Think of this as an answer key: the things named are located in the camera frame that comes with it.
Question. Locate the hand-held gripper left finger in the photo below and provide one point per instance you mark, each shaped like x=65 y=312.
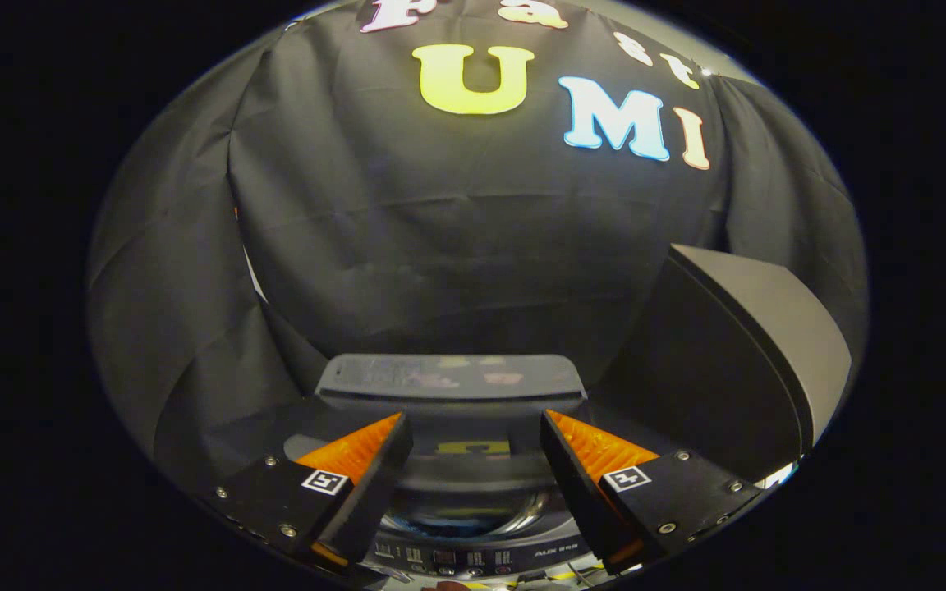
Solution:
x=374 y=488

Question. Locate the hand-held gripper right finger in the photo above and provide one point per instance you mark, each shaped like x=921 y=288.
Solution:
x=580 y=497

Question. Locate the dark washing machine lid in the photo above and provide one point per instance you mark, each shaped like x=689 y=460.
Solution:
x=456 y=377

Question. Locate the beige cabinet with black top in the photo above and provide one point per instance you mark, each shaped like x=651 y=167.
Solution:
x=736 y=345

